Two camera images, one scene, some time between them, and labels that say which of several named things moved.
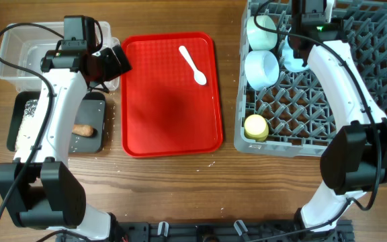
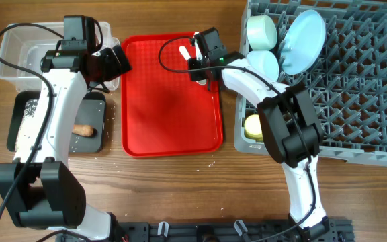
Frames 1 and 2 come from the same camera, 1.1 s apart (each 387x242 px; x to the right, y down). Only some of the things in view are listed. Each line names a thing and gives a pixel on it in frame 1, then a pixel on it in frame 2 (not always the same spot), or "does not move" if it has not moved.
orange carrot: [83, 130] does not move
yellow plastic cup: [256, 128] does not move
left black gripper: [114, 70] does not move
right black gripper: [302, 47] to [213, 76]
